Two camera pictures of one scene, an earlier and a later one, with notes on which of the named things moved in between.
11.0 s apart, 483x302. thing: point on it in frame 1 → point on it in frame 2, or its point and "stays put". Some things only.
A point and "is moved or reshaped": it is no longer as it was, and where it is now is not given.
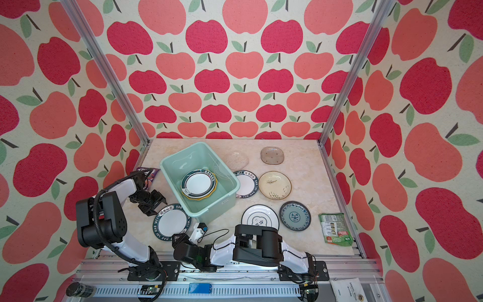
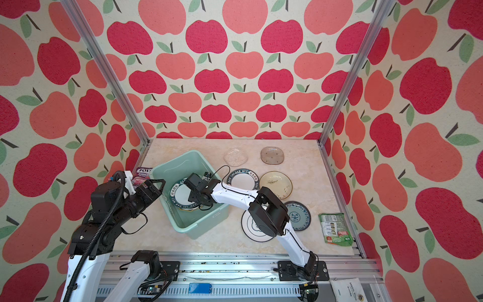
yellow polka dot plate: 200,199 is moved or reshaped
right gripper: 178,240 → 190,199
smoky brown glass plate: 272,155 stays put
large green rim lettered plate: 170,220 → 179,195
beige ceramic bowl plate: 275,185 stays put
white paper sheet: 348,290 stays put
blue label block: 199,288 stays put
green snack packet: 336,229 stays put
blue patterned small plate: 295,216 stays put
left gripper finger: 156,198 → 154,190
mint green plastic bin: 200,180 is moved or reshaped
